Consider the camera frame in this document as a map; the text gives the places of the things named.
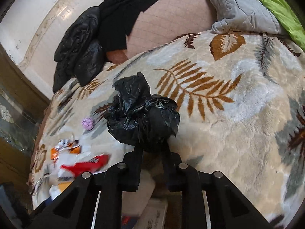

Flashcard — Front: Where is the green quilt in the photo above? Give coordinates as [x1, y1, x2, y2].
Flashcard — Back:
[143, 0, 305, 52]

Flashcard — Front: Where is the purple wrapper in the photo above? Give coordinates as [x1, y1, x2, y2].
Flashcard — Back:
[82, 117, 95, 131]

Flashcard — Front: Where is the red and white packet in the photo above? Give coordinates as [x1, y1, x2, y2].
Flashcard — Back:
[57, 154, 110, 180]

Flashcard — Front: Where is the crumpled orange wrapper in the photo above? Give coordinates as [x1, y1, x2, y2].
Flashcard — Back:
[50, 140, 81, 160]

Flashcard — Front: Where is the wooden glass cabinet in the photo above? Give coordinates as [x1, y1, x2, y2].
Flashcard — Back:
[0, 44, 50, 196]

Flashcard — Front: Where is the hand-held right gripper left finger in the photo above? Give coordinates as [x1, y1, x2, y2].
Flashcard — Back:
[29, 145, 146, 229]

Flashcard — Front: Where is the brown fabric sofa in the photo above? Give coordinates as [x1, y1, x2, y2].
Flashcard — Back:
[105, 0, 218, 65]

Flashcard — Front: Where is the black cloth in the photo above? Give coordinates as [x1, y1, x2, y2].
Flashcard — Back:
[98, 0, 164, 53]

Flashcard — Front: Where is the grey quilted pillow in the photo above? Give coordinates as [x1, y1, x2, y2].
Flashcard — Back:
[200, 0, 286, 35]

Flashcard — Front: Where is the black puffer jacket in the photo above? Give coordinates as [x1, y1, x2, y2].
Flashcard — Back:
[52, 6, 105, 93]

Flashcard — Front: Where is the leaf printed plush blanket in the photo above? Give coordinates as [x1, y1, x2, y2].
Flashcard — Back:
[29, 30, 305, 229]

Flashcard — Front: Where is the black plastic bag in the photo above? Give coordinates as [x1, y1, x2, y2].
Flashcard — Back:
[104, 72, 180, 153]

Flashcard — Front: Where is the white cardboard box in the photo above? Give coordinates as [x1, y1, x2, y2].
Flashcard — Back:
[133, 199, 168, 229]

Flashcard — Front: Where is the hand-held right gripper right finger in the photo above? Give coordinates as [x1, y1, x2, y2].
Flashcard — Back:
[162, 145, 274, 229]

